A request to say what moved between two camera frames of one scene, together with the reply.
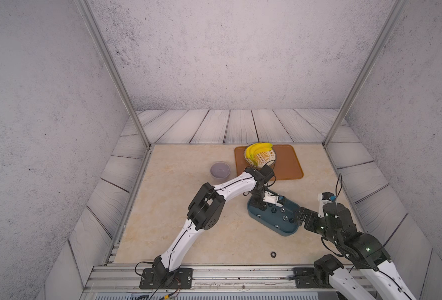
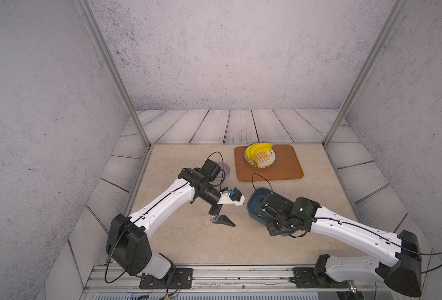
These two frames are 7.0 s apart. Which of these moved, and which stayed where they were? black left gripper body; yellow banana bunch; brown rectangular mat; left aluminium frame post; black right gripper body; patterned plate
Moved: black left gripper body; black right gripper body
Stayed: patterned plate; left aluminium frame post; yellow banana bunch; brown rectangular mat
